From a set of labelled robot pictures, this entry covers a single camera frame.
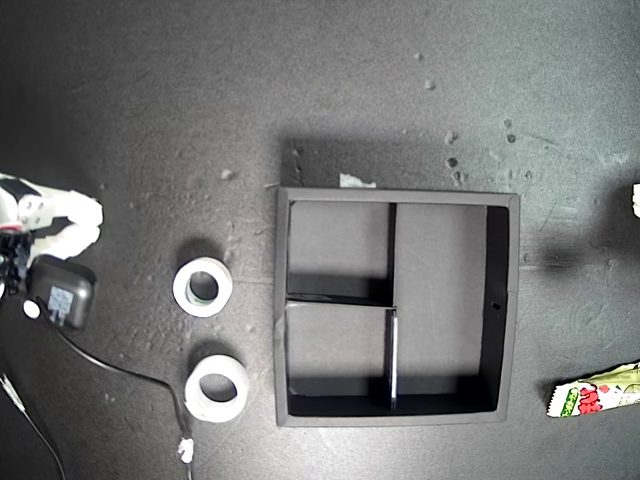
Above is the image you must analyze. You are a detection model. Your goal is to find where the white tape roll green core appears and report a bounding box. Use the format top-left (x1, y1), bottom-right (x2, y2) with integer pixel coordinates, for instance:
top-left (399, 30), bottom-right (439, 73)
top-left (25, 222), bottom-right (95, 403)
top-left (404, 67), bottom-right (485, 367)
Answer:
top-left (172, 256), bottom-right (234, 318)

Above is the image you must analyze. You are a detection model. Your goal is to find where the green cartoon snack bar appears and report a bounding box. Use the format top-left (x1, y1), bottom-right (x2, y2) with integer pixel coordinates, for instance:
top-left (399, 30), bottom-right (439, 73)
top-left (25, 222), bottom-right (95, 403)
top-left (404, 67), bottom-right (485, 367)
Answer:
top-left (544, 360), bottom-right (640, 419)

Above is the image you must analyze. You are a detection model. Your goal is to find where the black compartment tray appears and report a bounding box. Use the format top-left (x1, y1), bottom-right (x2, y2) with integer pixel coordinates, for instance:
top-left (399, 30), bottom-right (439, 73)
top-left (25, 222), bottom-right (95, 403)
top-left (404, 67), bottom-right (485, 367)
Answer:
top-left (273, 187), bottom-right (521, 429)

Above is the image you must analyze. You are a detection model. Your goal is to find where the white tape scrap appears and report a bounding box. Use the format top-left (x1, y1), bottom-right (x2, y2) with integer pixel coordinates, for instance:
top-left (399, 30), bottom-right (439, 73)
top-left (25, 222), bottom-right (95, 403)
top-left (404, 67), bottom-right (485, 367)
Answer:
top-left (339, 172), bottom-right (377, 190)

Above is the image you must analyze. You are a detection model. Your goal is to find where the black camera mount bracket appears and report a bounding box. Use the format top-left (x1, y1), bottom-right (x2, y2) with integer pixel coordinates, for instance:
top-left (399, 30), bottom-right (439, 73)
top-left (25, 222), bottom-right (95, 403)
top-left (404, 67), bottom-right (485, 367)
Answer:
top-left (0, 232), bottom-right (34, 301)

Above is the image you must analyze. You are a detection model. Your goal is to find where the black camera cable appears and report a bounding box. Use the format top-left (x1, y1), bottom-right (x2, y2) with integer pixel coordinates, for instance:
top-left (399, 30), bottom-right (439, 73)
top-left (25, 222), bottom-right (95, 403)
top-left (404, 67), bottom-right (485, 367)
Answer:
top-left (34, 297), bottom-right (196, 480)

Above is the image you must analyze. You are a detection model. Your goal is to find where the thin black wire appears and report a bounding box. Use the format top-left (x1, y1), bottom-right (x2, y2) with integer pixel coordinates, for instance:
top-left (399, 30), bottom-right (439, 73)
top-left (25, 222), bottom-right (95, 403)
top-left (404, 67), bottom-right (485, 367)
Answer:
top-left (0, 373), bottom-right (67, 480)

